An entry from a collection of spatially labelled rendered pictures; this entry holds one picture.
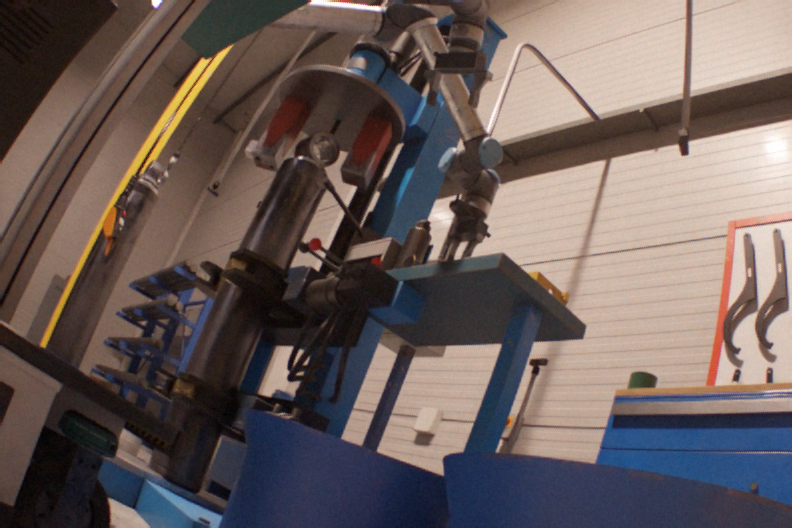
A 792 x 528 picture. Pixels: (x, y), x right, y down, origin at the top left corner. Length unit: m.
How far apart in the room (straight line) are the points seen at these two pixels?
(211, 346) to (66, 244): 10.86
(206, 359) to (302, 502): 1.70
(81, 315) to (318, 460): 2.93
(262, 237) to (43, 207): 1.44
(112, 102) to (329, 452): 0.77
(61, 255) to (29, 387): 12.09
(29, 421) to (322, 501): 0.48
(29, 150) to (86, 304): 10.03
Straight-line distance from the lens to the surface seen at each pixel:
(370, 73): 2.82
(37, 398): 0.88
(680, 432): 1.86
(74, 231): 13.05
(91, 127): 1.11
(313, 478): 0.57
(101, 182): 13.35
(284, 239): 2.37
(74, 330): 3.42
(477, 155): 2.04
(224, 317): 2.27
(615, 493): 0.33
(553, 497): 0.34
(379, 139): 2.58
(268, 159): 2.62
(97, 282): 3.45
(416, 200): 2.75
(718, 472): 1.76
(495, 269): 1.66
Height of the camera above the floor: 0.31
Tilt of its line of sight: 23 degrees up
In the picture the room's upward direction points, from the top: 21 degrees clockwise
